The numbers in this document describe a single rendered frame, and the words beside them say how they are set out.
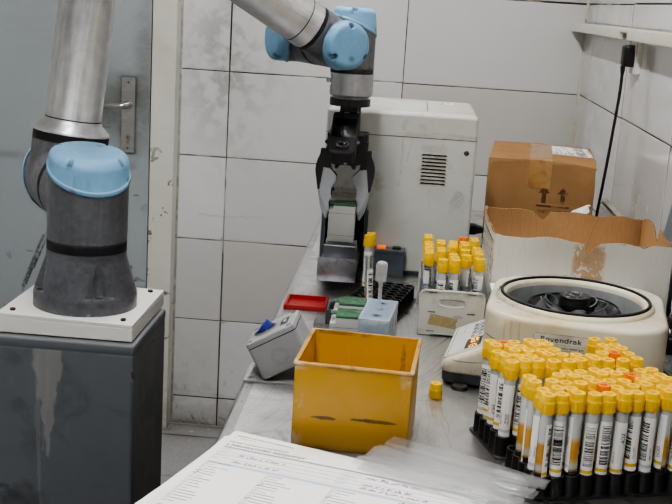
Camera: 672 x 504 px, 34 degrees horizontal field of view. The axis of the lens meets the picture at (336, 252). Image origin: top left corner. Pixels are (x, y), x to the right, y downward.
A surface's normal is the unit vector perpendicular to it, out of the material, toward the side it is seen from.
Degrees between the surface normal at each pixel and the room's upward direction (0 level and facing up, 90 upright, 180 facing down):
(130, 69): 90
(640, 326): 0
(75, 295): 73
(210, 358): 90
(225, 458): 1
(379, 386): 90
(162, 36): 90
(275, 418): 0
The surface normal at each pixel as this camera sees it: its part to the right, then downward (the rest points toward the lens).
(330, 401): -0.14, 0.22
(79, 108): 0.33, 0.22
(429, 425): 0.06, -0.97
